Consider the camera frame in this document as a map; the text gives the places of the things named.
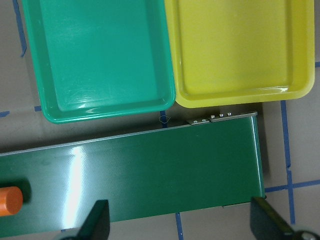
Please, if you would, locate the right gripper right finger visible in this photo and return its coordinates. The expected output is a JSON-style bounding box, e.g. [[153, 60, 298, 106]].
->
[[249, 197, 299, 240]]

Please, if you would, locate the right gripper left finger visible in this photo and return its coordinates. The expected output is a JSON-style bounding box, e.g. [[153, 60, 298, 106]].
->
[[75, 200, 111, 240]]

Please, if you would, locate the orange cylinder with 4680 print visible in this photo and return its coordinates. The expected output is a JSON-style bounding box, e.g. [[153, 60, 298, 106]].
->
[[0, 186, 23, 217]]

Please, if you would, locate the green conveyor belt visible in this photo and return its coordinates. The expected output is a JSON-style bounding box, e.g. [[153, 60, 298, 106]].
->
[[0, 112, 265, 237]]

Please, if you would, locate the green plastic tray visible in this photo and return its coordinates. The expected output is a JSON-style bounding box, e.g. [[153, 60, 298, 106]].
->
[[22, 0, 176, 124]]

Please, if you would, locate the yellow plastic tray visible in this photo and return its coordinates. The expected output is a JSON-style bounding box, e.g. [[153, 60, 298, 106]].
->
[[165, 0, 315, 108]]

